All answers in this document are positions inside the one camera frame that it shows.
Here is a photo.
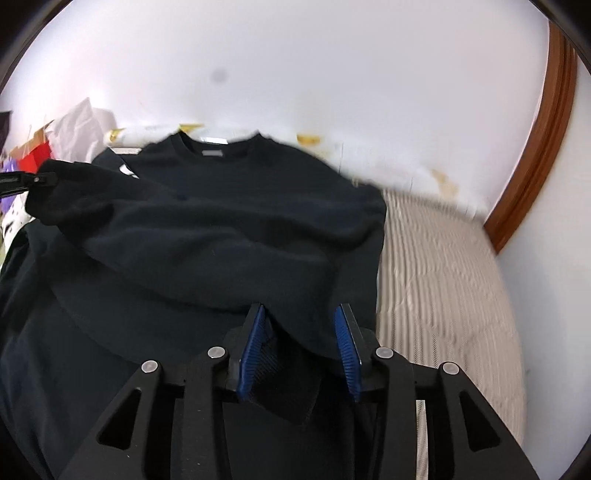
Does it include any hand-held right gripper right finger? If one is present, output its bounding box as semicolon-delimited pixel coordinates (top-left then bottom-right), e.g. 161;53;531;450
333;302;541;480

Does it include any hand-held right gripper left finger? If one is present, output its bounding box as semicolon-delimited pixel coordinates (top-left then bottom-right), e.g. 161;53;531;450
60;302;267;480

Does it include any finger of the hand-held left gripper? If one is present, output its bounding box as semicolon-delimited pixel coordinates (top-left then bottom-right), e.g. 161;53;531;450
0;171;57;198

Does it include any black sweatshirt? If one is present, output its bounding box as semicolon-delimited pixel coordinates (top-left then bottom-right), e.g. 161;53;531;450
0;130;387;480

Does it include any red paper bag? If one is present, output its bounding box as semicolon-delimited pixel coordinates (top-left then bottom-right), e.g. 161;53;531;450
18;142;52;175

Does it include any white floral pillow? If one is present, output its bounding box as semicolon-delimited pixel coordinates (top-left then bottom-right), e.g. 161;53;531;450
0;196;29;252

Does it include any white plastic bag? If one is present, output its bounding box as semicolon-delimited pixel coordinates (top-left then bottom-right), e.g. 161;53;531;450
45;98;117;163

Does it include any striped bed sheet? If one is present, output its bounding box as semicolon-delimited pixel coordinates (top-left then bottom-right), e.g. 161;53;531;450
375;187;528;480

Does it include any white yellow-printed bedding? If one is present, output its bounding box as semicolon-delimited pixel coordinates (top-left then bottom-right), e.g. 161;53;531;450
108;121;486;219

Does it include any brown wooden door frame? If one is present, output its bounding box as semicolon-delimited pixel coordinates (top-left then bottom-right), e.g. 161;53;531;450
482;23;579;254

